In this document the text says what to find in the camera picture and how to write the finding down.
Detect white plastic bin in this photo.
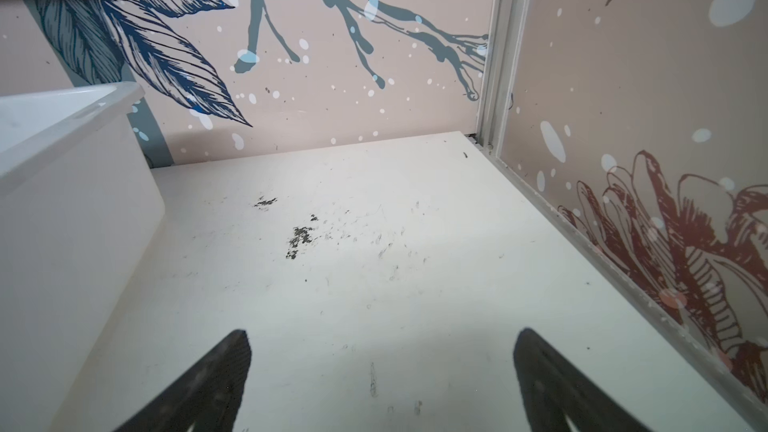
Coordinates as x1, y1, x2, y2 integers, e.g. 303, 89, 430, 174
1, 82, 165, 431

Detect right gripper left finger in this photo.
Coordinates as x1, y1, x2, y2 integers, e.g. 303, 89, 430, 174
118, 330, 252, 431

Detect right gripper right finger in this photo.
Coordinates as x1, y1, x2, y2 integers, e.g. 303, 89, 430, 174
513, 328, 648, 432

